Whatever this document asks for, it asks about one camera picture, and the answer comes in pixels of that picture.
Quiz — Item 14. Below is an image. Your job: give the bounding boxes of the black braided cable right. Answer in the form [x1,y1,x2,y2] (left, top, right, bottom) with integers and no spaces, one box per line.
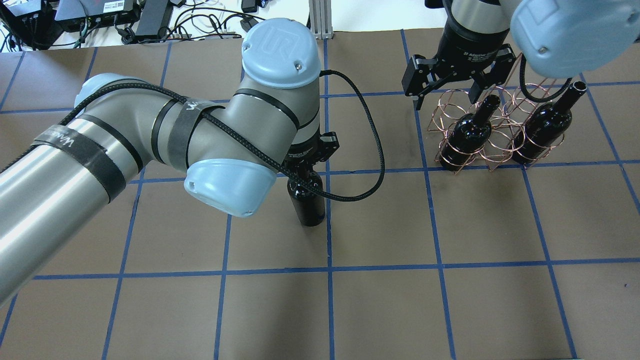
[519,55,573,104]

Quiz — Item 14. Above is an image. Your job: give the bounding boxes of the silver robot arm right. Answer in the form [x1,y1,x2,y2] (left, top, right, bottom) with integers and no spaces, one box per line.
[401,0,640,110]

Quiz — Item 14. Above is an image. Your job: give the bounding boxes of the wine bottle in rack left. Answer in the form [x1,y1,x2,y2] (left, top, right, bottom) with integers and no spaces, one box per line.
[510,80,588,165]

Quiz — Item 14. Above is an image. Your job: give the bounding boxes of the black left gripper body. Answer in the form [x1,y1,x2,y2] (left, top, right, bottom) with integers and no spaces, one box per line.
[286,131,340,173]

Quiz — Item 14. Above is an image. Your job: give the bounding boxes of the copper wire wine rack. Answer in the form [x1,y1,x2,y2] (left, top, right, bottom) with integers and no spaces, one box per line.
[428,54,576,174]

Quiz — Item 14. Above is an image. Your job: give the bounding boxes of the aluminium frame post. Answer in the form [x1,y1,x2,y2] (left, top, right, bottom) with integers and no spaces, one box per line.
[308,0,334,40]

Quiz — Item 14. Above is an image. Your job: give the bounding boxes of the wine bottle in rack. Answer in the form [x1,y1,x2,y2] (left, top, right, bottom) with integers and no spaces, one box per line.
[439,95,501,173]
[510,80,588,165]

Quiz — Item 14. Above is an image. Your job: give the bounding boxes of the black braided cable left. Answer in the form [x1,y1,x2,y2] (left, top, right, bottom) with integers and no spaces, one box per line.
[0,69,386,202]

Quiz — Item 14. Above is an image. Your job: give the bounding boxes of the dark glass wine bottle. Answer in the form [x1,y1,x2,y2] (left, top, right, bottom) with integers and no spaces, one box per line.
[286,166,326,227]

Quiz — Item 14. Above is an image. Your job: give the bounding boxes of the wine bottle in rack right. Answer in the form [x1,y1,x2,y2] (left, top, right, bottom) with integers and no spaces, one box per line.
[439,95,501,173]

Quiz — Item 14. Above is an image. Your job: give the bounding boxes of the black braided cable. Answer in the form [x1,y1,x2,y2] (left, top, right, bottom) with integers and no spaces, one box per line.
[0,69,386,202]
[519,55,573,104]

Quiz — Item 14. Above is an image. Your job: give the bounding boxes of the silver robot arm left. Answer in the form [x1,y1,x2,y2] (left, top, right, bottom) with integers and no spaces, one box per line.
[0,18,322,305]

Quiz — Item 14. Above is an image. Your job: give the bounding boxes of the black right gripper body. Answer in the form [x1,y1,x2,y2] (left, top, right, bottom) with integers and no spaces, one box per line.
[410,43,511,90]

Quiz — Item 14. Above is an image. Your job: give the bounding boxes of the black power brick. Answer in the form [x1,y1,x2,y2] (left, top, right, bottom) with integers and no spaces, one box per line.
[134,0,173,42]

